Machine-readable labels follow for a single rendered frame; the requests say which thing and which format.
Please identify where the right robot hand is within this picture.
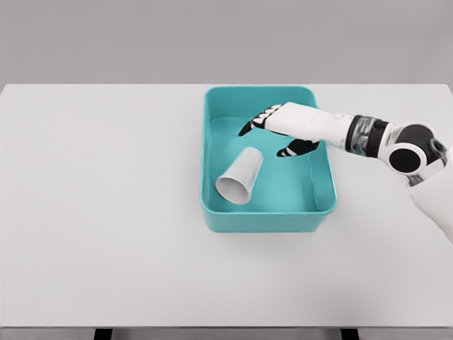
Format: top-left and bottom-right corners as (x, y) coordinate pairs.
(238, 102), (328, 159)

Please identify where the white paper cup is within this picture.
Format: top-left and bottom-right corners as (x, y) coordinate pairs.
(215, 146), (264, 205)

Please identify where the teal plastic basket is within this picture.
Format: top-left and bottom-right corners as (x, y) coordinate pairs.
(200, 85), (338, 234)

